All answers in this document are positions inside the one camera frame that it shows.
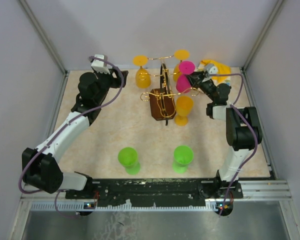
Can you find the gold black wine glass rack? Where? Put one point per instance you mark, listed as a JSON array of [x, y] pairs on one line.
[[161, 100]]

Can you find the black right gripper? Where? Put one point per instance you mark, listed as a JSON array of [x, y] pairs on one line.
[[195, 77]]

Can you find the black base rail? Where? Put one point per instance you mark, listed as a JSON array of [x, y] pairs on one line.
[[157, 192]]

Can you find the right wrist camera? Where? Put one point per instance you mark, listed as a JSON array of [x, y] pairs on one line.
[[211, 69]]

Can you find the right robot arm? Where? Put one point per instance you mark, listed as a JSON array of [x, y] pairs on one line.
[[242, 125]]

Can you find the green wine glass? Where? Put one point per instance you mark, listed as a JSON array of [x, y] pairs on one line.
[[128, 158], [182, 156]]

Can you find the pink wine glass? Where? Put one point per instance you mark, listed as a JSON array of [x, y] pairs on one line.
[[185, 68]]

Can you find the aluminium frame post left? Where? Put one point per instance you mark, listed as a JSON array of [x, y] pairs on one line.
[[45, 40]]

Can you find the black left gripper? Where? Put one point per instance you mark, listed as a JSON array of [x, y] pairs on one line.
[[116, 81]]

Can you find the aluminium frame post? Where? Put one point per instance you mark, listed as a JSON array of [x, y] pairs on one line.
[[45, 40], [274, 14]]

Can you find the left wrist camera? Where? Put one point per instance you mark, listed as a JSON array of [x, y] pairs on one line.
[[97, 65]]

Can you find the aluminium frame post right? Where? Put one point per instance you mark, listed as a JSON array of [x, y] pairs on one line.
[[274, 14]]

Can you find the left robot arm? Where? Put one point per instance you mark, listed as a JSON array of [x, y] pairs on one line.
[[40, 167]]

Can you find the patterned crumpled cloth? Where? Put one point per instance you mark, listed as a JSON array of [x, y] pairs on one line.
[[222, 69]]

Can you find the yellow wine glass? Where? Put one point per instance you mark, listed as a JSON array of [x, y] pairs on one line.
[[142, 76], [181, 55], [184, 106]]

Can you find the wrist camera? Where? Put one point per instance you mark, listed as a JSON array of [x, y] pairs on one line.
[[97, 65], [211, 69]]

